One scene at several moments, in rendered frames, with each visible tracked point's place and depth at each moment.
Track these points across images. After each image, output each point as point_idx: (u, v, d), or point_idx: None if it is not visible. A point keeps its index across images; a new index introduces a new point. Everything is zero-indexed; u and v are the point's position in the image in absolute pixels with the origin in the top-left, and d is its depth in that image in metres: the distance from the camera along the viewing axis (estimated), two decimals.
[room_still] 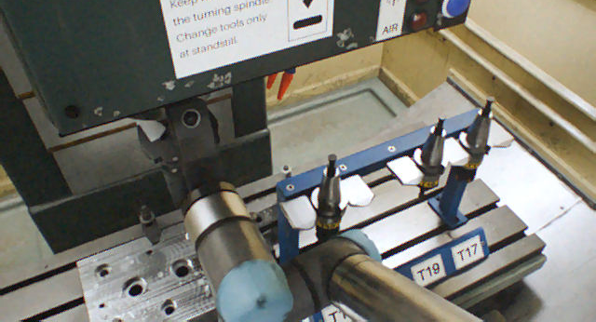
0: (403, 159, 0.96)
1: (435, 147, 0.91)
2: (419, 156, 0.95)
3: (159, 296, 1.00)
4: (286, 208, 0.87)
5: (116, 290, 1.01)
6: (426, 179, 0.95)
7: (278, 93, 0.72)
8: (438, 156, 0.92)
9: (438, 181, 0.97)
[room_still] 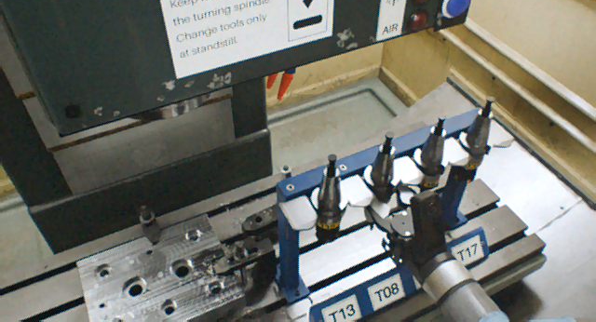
0: (403, 159, 0.96)
1: (435, 147, 0.91)
2: (419, 156, 0.95)
3: (159, 296, 1.00)
4: (286, 208, 0.87)
5: (116, 290, 1.01)
6: (426, 179, 0.95)
7: (278, 93, 0.72)
8: (438, 156, 0.92)
9: (438, 181, 0.97)
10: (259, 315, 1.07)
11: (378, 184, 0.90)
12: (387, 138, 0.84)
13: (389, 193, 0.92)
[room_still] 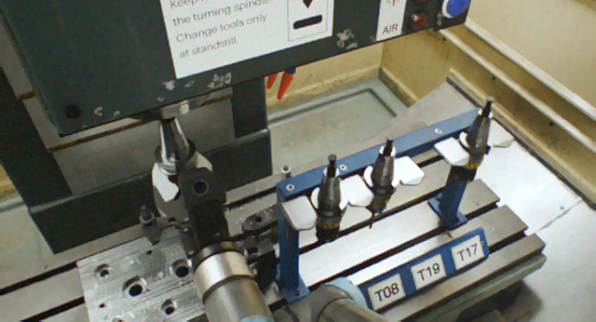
0: (403, 159, 0.96)
1: (165, 138, 0.73)
2: (160, 150, 0.77)
3: (159, 296, 1.00)
4: (286, 208, 0.87)
5: (116, 290, 1.01)
6: (171, 177, 0.78)
7: (278, 93, 0.72)
8: (173, 150, 0.75)
9: None
10: None
11: (378, 185, 0.90)
12: (388, 140, 0.84)
13: (389, 194, 0.92)
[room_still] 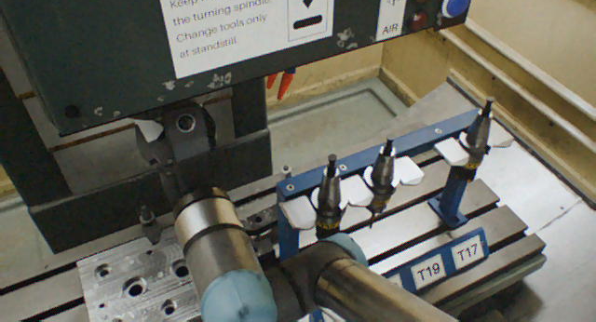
0: (403, 159, 0.96)
1: None
2: None
3: (159, 296, 1.00)
4: (286, 208, 0.87)
5: (116, 290, 1.01)
6: None
7: (278, 93, 0.72)
8: None
9: None
10: None
11: (378, 185, 0.90)
12: (388, 140, 0.84)
13: (389, 194, 0.92)
